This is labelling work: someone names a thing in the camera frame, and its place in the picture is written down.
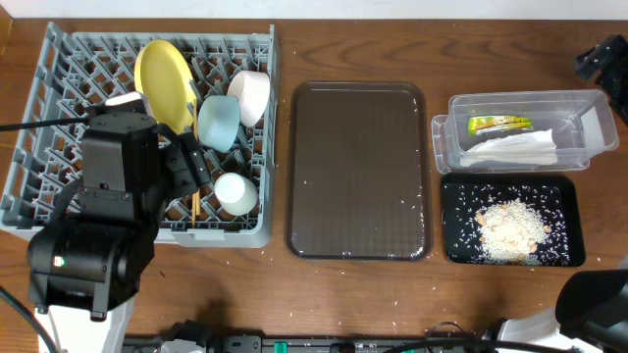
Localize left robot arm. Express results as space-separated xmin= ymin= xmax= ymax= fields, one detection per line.
xmin=27 ymin=112 xmax=210 ymax=352

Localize clear plastic waste container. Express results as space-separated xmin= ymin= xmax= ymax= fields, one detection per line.
xmin=431 ymin=89 xmax=619 ymax=175

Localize rice and food scraps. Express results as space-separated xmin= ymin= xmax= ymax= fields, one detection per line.
xmin=443 ymin=183 xmax=571 ymax=267

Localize white plastic cup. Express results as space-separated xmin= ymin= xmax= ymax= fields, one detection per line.
xmin=215 ymin=173 xmax=258 ymax=216

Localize wooden chopstick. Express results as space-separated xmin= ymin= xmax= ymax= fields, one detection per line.
xmin=192 ymin=190 xmax=201 ymax=224
xmin=191 ymin=101 xmax=198 ymax=228

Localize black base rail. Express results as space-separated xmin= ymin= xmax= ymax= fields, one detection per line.
xmin=121 ymin=320 xmax=497 ymax=353

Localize dark brown serving tray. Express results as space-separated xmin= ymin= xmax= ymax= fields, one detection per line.
xmin=286 ymin=81 xmax=433 ymax=262

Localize white napkin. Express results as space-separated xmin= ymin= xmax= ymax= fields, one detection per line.
xmin=459 ymin=129 xmax=558 ymax=167

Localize yellow round plate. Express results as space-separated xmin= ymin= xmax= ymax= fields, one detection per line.
xmin=133 ymin=39 xmax=197 ymax=133

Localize light blue bowl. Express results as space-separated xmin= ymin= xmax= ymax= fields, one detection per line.
xmin=198 ymin=95 xmax=240 ymax=153

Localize black food waste tray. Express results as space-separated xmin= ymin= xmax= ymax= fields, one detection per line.
xmin=441 ymin=174 xmax=586 ymax=267

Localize green snack wrapper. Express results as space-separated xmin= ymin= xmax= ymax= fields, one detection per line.
xmin=467 ymin=115 xmax=533 ymax=136

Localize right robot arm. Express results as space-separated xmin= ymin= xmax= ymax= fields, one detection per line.
xmin=492 ymin=34 xmax=627 ymax=352

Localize white pink bowl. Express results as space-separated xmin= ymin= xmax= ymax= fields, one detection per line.
xmin=227 ymin=71 xmax=271 ymax=127

